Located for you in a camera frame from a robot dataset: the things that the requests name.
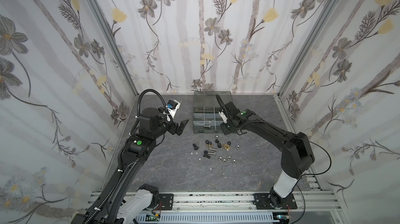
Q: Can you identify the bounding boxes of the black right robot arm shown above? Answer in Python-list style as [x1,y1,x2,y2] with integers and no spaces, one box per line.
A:
[216,94,332,209]

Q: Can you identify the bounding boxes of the green plastic compartment organizer box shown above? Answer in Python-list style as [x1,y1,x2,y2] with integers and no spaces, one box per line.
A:
[193,91,233,134]

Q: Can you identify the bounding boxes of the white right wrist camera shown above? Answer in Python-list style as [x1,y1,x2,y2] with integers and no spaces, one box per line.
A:
[219,111,228,123]

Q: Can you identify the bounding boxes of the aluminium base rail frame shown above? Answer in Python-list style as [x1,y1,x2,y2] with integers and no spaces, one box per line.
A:
[84,190,344,224]

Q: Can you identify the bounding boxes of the black hex bolt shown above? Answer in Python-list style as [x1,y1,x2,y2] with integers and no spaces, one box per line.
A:
[192,143,199,151]
[203,151,210,159]

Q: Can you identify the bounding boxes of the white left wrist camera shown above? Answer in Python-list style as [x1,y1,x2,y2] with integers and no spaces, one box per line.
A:
[166,99,181,120]

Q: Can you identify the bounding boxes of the white slotted cable duct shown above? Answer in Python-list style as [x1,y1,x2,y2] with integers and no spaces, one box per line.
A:
[129,212,280,224]

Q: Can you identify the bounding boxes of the black hex bolt lower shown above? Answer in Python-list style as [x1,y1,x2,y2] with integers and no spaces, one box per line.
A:
[203,151,210,159]

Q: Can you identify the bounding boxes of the brass wing nuts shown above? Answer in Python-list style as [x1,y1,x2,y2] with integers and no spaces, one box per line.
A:
[222,144,230,151]

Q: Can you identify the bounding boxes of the black hex bolt far left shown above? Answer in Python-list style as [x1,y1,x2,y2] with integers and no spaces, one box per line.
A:
[192,143,199,151]

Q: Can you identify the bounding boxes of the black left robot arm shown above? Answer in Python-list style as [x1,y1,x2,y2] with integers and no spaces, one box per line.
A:
[72,89,188,224]

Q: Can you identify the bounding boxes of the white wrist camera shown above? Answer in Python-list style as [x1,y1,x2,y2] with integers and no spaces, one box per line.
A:
[219,111,228,123]
[166,99,181,120]

